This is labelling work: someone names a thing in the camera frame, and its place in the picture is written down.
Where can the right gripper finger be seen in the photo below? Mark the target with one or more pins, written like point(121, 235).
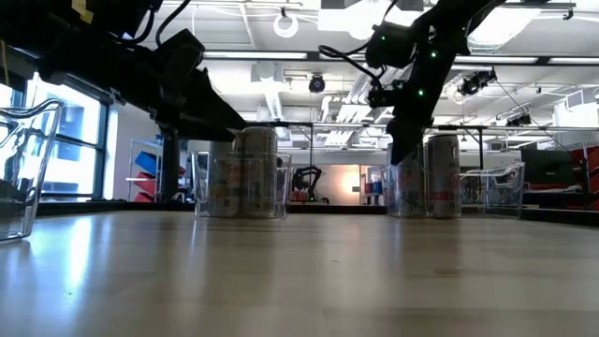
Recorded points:
point(404, 140)

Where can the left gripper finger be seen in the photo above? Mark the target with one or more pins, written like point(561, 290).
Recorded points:
point(201, 135)
point(210, 112)

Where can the clear plastic bin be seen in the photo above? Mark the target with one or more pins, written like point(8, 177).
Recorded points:
point(23, 187)
point(491, 187)
point(283, 187)

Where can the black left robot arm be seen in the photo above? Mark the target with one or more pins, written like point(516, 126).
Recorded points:
point(70, 56)

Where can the background black robot arm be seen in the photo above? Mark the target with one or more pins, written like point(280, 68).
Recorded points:
point(306, 180)

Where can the black column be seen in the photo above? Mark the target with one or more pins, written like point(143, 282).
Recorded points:
point(170, 168)

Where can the black ceiling spotlight cluster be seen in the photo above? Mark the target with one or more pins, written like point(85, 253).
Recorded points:
point(475, 83)
point(518, 121)

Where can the overhead light bar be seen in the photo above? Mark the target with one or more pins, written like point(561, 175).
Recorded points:
point(257, 55)

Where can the shelf rack with coloured bins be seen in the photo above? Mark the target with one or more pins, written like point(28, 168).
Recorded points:
point(146, 185)

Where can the large window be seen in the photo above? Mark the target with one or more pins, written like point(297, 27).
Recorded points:
point(79, 140)

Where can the black screen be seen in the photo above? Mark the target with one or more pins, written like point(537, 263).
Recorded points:
point(547, 166)

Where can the red cabinet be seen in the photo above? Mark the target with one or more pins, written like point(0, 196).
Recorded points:
point(592, 173)

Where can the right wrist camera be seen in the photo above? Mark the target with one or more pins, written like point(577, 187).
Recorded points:
point(383, 95)

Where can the black background table frame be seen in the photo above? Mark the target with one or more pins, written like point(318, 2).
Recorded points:
point(468, 127)

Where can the black aluminium table frame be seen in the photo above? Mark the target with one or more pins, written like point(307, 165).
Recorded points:
point(337, 209)

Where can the black ceiling camera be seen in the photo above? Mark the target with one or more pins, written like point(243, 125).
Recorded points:
point(317, 84)

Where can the silver ventilation duct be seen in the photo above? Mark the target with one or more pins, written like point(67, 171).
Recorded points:
point(510, 28)

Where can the black track light rail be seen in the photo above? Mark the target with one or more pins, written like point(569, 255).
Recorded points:
point(533, 4)

